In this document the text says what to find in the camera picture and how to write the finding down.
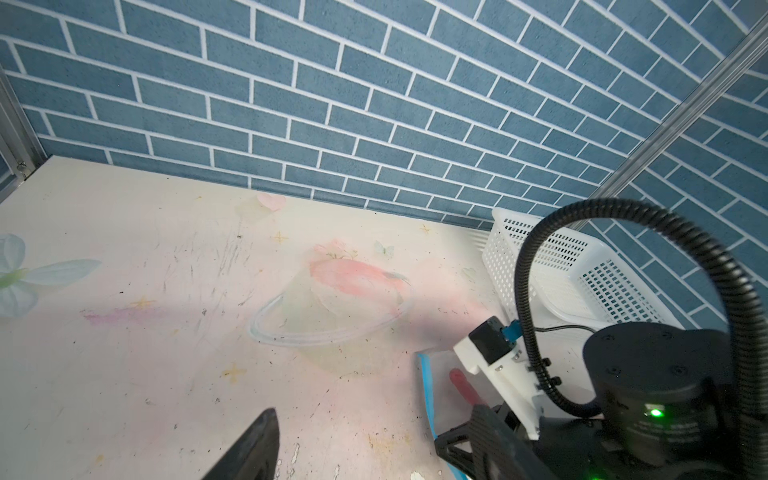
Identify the aluminium corner post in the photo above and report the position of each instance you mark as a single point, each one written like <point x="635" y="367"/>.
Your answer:
<point x="710" y="154"/>
<point x="21" y="151"/>

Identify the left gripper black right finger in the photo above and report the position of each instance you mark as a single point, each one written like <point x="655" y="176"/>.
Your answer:
<point x="497" y="453"/>

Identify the white plastic basket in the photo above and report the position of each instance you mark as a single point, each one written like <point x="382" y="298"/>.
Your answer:
<point x="576" y="277"/>

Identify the clear zip top bag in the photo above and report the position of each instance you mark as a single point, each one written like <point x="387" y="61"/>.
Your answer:
<point x="444" y="405"/>

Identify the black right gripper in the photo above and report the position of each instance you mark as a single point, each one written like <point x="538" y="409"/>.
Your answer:
<point x="668" y="405"/>

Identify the red toy chili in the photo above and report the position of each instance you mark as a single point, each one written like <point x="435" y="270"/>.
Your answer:
<point x="465" y="388"/>

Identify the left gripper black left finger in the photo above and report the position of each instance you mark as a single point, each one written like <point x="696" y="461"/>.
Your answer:
<point x="254" y="455"/>

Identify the aluminium right corner post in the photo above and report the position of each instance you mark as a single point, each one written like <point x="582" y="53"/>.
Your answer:
<point x="710" y="154"/>

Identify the aluminium left corner post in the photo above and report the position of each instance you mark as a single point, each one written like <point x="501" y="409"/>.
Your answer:
<point x="21" y="151"/>

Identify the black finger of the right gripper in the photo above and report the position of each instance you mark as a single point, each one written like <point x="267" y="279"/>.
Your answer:
<point x="453" y="446"/>

